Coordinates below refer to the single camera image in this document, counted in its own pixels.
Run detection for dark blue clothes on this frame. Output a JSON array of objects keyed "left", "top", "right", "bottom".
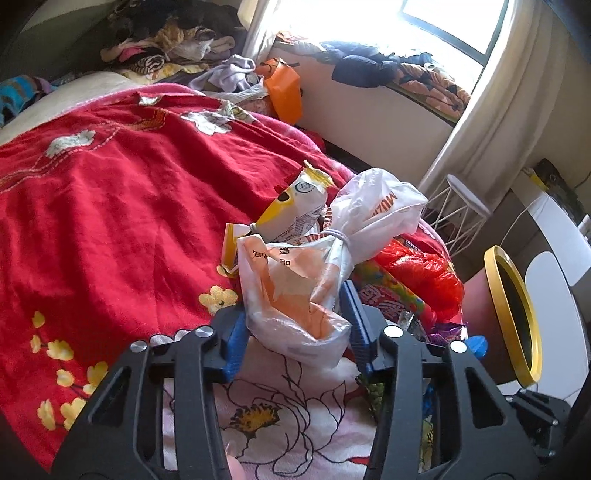
[{"left": 318, "top": 41, "right": 403, "bottom": 88}]

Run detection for grey purple garment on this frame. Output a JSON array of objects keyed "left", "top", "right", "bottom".
[{"left": 189, "top": 54, "right": 269, "bottom": 100}]

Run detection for orange paper bag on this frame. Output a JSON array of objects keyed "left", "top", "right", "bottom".
[{"left": 256, "top": 58, "right": 304, "bottom": 125}]

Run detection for red crinkled plastic bag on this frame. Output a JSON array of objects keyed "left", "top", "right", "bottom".
[{"left": 374, "top": 237, "right": 465, "bottom": 324}]

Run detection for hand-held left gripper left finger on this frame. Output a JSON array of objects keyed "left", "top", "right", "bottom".
[{"left": 51, "top": 307, "right": 251, "bottom": 480}]

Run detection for black bin with yellow rim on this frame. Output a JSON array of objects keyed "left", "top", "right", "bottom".
[{"left": 462, "top": 244, "right": 544, "bottom": 388}]

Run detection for colourful candy wrapper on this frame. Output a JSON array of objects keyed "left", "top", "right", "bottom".
[{"left": 353, "top": 268, "right": 426, "bottom": 324}]

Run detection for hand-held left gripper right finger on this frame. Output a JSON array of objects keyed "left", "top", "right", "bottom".
[{"left": 339, "top": 279, "right": 542, "bottom": 480}]

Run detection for cream curtain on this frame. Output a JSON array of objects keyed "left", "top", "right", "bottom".
[
  {"left": 240, "top": 0, "right": 288, "bottom": 61},
  {"left": 418, "top": 0, "right": 555, "bottom": 199}
]

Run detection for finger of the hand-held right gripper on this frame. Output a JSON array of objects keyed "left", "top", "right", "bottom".
[{"left": 504, "top": 387, "right": 571, "bottom": 459}]

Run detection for white wire stool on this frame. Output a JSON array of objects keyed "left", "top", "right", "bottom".
[{"left": 422, "top": 174, "right": 491, "bottom": 259}]

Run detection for orange patterned blanket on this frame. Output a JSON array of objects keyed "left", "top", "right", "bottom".
[{"left": 277, "top": 32, "right": 472, "bottom": 125}]

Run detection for purple wrapper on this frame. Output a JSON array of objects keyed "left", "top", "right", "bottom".
[{"left": 416, "top": 320, "right": 468, "bottom": 345}]

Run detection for striped colourful cloth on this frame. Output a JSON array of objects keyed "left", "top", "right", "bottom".
[{"left": 0, "top": 74, "right": 57, "bottom": 127}]

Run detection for white plastic bag orange print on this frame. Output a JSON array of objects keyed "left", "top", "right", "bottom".
[{"left": 235, "top": 168, "right": 430, "bottom": 370}]

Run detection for yellow white snack packet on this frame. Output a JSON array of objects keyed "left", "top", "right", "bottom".
[{"left": 224, "top": 161, "right": 335, "bottom": 278}]

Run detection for pile of clothes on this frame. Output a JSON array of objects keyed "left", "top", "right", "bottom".
[{"left": 102, "top": 0, "right": 241, "bottom": 75}]

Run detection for window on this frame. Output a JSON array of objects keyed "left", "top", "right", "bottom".
[{"left": 277, "top": 0, "right": 509, "bottom": 65}]

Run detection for red floral blanket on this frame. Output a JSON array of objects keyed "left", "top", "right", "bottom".
[{"left": 0, "top": 83, "right": 462, "bottom": 480}]

